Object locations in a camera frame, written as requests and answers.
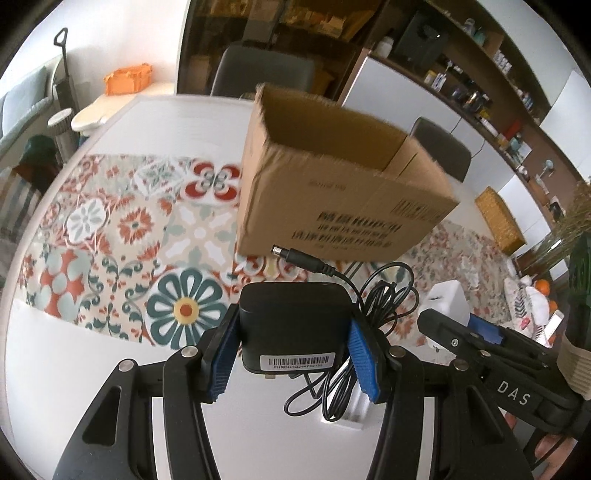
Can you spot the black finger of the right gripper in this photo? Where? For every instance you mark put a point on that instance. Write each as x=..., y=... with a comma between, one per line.
x=458, y=339

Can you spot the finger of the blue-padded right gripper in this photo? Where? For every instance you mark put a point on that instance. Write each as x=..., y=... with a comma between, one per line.
x=439, y=421

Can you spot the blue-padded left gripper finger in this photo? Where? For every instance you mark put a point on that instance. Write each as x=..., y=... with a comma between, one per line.
x=115, y=437

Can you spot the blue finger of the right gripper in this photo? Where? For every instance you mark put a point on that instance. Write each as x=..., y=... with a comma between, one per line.
x=491, y=333

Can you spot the white charger cube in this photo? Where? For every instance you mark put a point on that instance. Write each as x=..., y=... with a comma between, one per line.
x=448, y=298

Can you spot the black power adapter with cable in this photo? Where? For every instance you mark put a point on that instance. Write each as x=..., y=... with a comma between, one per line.
x=301, y=329

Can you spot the white battery charger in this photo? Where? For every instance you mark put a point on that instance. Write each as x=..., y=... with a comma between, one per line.
x=361, y=413

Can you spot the person's hand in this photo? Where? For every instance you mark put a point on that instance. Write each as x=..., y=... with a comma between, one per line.
x=552, y=450

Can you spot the oranges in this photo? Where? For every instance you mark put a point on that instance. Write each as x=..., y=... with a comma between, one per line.
x=544, y=287

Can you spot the woven yellow tissue box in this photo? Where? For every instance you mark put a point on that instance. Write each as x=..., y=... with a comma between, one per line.
x=500, y=221

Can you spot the dried flower bouquet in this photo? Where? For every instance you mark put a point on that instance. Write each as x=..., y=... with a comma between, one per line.
x=559, y=243

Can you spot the right dark dining chair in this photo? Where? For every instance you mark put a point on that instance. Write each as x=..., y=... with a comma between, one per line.
x=450, y=153

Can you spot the dark dining chair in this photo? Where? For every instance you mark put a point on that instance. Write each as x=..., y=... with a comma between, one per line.
x=243, y=68
x=450, y=153

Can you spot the patterned floral table runner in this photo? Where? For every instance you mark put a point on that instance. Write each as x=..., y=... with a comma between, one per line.
x=142, y=248

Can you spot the brown cardboard box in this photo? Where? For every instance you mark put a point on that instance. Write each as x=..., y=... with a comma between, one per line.
x=335, y=183

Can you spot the striped fabric chair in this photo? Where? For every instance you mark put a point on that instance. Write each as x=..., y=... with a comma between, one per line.
x=19, y=200

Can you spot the white lower cabinet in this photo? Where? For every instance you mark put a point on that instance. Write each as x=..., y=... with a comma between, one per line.
x=376, y=88

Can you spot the white cylindrical fan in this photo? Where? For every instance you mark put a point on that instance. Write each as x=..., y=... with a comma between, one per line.
x=59, y=126

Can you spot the cream side table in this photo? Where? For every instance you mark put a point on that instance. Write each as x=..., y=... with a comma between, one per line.
x=96, y=114

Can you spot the dark glass display cabinet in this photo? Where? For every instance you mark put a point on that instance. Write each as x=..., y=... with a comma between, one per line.
x=331, y=33

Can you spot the left dark dining chair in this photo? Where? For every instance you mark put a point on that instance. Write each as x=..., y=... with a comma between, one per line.
x=243, y=68

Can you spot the upright vacuum cleaner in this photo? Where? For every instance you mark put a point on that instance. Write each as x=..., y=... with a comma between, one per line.
x=64, y=86

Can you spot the grey sofa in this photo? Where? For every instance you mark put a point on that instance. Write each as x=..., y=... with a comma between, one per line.
x=24, y=110

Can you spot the orange plastic crate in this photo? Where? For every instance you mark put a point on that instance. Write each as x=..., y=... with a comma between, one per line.
x=128, y=80

